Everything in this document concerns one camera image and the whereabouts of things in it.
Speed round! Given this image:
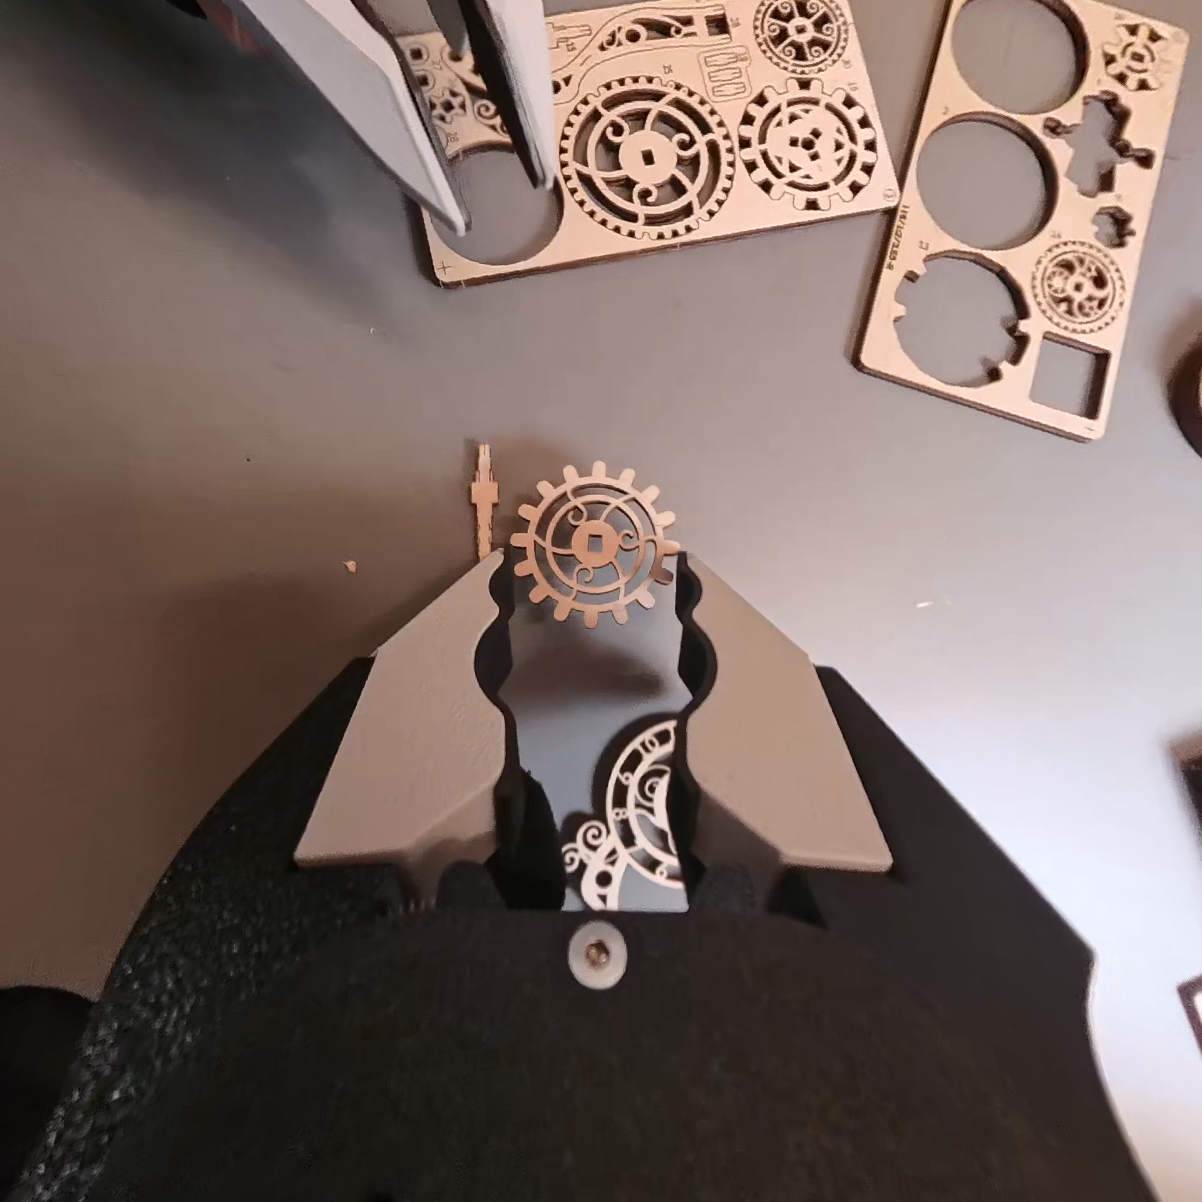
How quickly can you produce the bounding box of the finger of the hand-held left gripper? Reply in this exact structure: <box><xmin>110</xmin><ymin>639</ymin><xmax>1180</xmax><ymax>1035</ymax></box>
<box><xmin>439</xmin><ymin>0</ymin><xmax>563</xmax><ymax>189</ymax></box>
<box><xmin>225</xmin><ymin>0</ymin><xmax>470</xmax><ymax>235</ymax></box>

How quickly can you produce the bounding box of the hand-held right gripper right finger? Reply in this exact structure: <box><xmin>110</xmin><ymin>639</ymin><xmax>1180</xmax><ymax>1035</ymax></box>
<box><xmin>677</xmin><ymin>552</ymin><xmax>896</xmax><ymax>909</ymax></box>

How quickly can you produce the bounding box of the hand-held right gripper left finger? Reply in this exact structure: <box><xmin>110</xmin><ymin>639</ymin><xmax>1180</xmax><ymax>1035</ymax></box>
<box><xmin>292</xmin><ymin>552</ymin><xmax>516</xmax><ymax>909</ymax></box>

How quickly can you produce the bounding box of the wooden sheet with large gears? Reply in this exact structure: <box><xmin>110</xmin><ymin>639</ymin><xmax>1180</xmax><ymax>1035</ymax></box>
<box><xmin>394</xmin><ymin>0</ymin><xmax>905</xmax><ymax>289</ymax></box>

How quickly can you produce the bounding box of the small wooden axle pin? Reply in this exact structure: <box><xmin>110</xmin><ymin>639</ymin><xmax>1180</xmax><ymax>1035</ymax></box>
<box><xmin>467</xmin><ymin>441</ymin><xmax>503</xmax><ymax>562</ymax></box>

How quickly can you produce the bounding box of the wooden sheet with round holes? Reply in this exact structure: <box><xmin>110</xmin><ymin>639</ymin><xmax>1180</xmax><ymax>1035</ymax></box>
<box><xmin>853</xmin><ymin>0</ymin><xmax>1202</xmax><ymax>443</ymax></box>

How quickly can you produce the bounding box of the grey desk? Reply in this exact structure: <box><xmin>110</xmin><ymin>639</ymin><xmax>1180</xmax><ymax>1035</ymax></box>
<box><xmin>0</xmin><ymin>0</ymin><xmax>1202</xmax><ymax>1202</ymax></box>

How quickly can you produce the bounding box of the person's black printed shirt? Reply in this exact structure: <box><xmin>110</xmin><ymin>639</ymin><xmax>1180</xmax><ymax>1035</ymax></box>
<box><xmin>0</xmin><ymin>984</ymin><xmax>100</xmax><ymax>1202</ymax></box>

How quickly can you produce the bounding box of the assembled wooden gear model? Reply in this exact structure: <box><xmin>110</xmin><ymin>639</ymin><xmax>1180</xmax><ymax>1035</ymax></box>
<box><xmin>1169</xmin><ymin>336</ymin><xmax>1202</xmax><ymax>443</ymax></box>

